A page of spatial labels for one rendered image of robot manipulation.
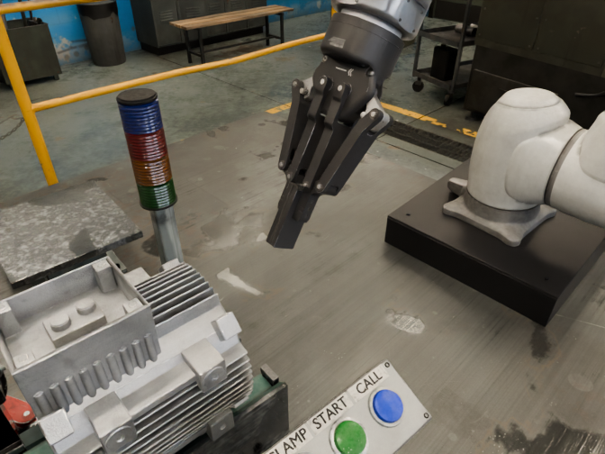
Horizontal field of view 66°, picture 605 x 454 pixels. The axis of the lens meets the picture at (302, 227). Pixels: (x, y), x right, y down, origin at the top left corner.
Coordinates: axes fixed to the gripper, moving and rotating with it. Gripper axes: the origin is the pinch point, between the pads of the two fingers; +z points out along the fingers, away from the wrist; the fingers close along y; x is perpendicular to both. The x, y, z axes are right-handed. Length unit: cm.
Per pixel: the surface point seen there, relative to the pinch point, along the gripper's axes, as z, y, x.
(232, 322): 12.7, 0.8, -3.0
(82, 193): 25, -68, 7
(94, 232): 27, -51, 4
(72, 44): 25, -522, 144
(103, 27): -3, -483, 154
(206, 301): 11.9, -2.3, -4.8
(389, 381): 9.9, 15.9, 5.0
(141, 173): 8.4, -34.4, 0.8
